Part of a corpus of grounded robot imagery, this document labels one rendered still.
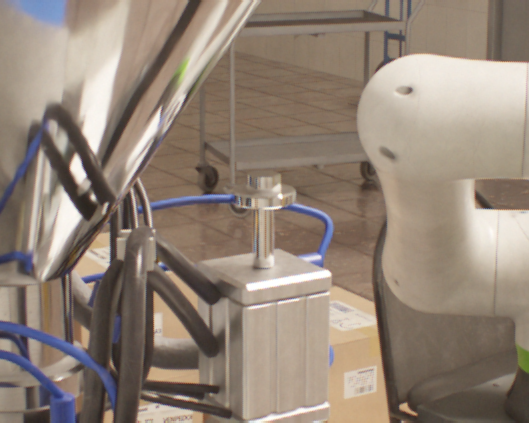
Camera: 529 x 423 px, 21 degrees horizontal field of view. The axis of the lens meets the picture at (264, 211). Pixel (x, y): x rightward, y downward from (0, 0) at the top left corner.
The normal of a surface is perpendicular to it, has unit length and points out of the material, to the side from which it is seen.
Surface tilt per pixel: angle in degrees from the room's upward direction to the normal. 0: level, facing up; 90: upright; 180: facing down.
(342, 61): 90
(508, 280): 93
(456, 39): 90
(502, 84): 41
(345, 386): 90
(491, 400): 0
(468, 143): 103
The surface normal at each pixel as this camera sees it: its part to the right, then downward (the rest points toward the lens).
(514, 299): -0.16, 0.58
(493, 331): 0.56, -0.02
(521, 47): -0.86, 0.13
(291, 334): 0.51, 0.21
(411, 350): 0.73, -0.06
